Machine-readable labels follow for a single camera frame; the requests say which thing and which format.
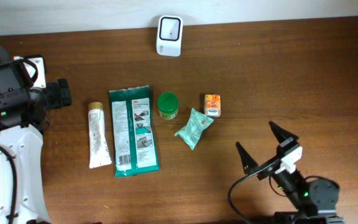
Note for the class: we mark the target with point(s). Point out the mint green snack packet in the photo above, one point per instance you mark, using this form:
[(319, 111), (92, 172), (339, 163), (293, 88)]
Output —
[(192, 131)]

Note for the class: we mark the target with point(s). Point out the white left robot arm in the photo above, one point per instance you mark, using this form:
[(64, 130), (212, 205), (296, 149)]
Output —
[(25, 98)]

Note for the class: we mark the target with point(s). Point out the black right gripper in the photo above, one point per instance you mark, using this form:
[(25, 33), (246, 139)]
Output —
[(248, 163)]

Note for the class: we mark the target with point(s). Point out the green wipes package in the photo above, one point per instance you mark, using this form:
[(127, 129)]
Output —
[(134, 143)]

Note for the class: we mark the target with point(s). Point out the orange tissue pack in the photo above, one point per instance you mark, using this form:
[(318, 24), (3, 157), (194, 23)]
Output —
[(212, 105)]

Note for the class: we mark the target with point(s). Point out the green lidded jar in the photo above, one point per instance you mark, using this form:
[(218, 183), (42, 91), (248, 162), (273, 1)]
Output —
[(168, 105)]

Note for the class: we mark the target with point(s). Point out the white cream tube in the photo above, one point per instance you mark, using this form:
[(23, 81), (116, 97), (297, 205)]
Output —
[(98, 147)]

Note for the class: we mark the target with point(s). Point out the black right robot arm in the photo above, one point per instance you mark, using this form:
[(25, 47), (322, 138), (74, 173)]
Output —
[(314, 197)]

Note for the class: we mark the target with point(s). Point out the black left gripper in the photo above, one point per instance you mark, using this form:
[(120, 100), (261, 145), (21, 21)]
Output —
[(61, 99)]

